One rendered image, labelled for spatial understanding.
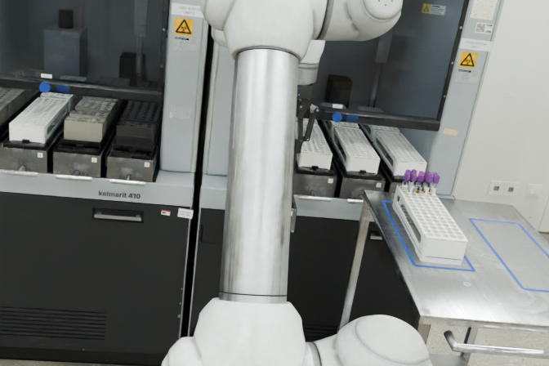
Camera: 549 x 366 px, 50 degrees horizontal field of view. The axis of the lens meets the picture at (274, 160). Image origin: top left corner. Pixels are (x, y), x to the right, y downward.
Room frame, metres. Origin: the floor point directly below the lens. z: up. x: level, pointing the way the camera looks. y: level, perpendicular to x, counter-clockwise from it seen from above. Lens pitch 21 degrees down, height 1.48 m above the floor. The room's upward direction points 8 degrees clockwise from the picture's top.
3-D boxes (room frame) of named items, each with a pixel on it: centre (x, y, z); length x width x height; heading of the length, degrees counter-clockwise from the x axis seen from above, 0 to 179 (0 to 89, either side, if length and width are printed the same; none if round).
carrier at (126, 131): (1.69, 0.43, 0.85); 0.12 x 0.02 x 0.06; 97
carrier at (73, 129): (1.67, 0.58, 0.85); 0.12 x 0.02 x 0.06; 98
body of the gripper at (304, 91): (1.55, -0.04, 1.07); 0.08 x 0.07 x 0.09; 97
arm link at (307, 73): (1.55, -0.04, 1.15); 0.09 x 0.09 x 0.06
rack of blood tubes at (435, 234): (1.36, -0.40, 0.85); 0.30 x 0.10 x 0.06; 5
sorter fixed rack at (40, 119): (1.75, 0.75, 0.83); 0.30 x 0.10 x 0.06; 7
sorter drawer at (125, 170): (1.92, 0.46, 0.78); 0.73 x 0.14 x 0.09; 7
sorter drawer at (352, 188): (2.01, -0.24, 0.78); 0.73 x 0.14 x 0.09; 7
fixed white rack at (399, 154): (1.90, -0.41, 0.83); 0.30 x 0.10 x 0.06; 7
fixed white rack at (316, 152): (1.86, -0.11, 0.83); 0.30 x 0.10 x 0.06; 7
